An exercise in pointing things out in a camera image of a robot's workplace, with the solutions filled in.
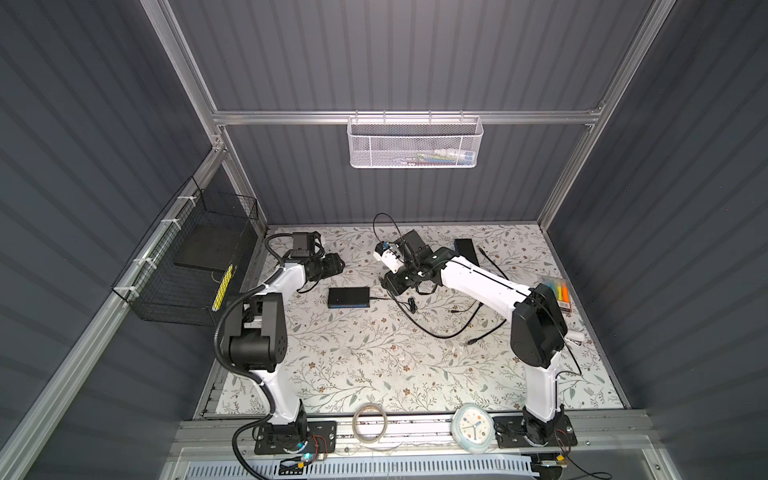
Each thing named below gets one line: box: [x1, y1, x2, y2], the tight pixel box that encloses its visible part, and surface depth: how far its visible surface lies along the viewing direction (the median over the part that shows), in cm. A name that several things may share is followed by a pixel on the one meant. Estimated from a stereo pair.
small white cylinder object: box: [564, 330, 586, 346], surface depth 90 cm
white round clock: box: [451, 403, 496, 454], surface depth 74 cm
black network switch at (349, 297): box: [328, 287, 370, 308], surface depth 99 cm
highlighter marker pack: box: [544, 277, 572, 314], surface depth 101 cm
